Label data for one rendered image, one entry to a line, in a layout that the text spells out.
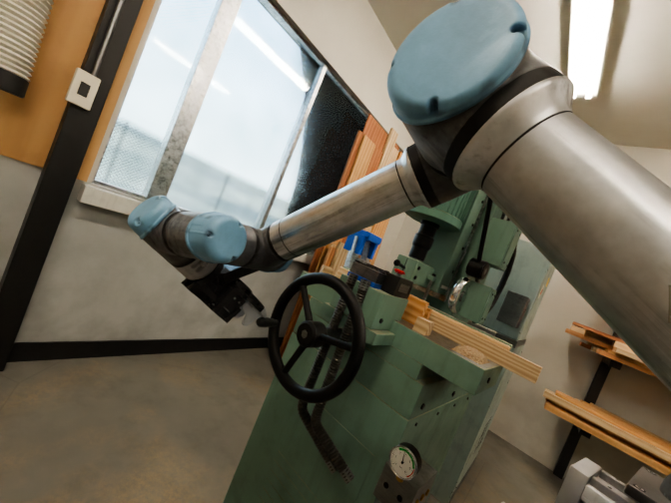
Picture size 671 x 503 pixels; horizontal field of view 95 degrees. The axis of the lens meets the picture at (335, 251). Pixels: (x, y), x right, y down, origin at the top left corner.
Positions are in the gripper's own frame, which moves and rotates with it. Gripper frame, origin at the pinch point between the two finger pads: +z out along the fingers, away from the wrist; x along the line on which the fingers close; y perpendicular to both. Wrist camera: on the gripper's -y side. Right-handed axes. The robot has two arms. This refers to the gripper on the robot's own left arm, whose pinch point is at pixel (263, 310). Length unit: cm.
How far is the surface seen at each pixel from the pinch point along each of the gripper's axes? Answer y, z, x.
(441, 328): -28.7, 28.6, 27.6
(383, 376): -7.7, 22.6, 24.2
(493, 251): -62, 31, 27
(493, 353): -29, 28, 42
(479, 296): -47, 36, 29
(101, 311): 46, 32, -119
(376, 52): -208, 20, -126
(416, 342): -17.8, 16.9, 28.5
